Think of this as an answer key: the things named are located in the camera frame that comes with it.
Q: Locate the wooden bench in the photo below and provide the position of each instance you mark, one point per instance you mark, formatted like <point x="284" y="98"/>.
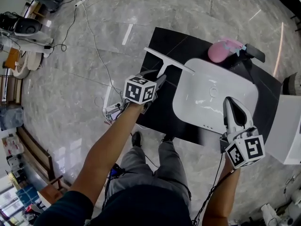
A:
<point x="38" y="156"/>

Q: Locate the person's black shoe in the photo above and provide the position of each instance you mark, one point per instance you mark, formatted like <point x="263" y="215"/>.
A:
<point x="136" y="139"/>
<point x="168" y="138"/>

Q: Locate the person's dark shirt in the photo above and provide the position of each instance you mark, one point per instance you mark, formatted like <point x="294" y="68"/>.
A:
<point x="117" y="208"/>

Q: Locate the white sink basin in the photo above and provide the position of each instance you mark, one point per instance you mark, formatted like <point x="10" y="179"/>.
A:
<point x="214" y="95"/>

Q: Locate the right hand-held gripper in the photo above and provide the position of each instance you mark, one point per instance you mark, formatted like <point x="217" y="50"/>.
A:
<point x="244" y="148"/>

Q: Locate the black brush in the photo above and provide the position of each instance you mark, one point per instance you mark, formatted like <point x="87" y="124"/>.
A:
<point x="252" y="52"/>

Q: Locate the blue box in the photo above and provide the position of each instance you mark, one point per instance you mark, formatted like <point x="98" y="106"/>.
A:
<point x="27" y="194"/>

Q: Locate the person's grey trousers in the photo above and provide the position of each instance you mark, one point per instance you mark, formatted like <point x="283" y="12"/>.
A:
<point x="152" y="171"/>

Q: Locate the person's right forearm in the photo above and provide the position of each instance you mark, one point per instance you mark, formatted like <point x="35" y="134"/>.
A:
<point x="221" y="196"/>

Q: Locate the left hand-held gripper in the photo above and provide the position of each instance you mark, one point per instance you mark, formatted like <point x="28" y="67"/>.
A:
<point x="140" y="90"/>

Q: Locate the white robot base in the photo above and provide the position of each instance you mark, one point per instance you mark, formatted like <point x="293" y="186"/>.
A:
<point x="27" y="30"/>

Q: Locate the white power strip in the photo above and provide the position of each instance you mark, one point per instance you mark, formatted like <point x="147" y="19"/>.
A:
<point x="80" y="2"/>
<point x="114" y="108"/>

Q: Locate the person's left forearm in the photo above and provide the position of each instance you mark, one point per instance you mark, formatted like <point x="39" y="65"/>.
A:
<point x="107" y="149"/>

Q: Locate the white squeegee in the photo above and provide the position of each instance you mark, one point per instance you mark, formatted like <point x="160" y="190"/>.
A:
<point x="164" y="66"/>

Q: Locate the black countertop slab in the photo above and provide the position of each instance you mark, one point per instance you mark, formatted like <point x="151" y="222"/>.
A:
<point x="162" y="46"/>

